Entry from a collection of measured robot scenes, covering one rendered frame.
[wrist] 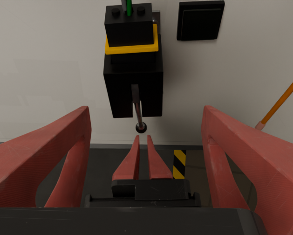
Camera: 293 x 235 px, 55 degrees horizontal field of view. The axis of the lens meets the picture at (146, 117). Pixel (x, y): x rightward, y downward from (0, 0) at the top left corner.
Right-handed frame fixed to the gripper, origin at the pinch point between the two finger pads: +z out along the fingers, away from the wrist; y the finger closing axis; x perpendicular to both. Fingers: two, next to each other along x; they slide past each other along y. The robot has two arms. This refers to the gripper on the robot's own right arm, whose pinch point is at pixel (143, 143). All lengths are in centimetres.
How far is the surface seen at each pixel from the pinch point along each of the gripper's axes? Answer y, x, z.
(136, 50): 0.0, -15.2, -3.7
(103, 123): 6.0, 5.0, 7.7
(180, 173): -15, 97, 55
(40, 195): 53, 99, 45
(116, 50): 1.3, -15.2, -3.7
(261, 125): -9.8, -8.5, -4.8
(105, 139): 6.4, 9.7, 8.5
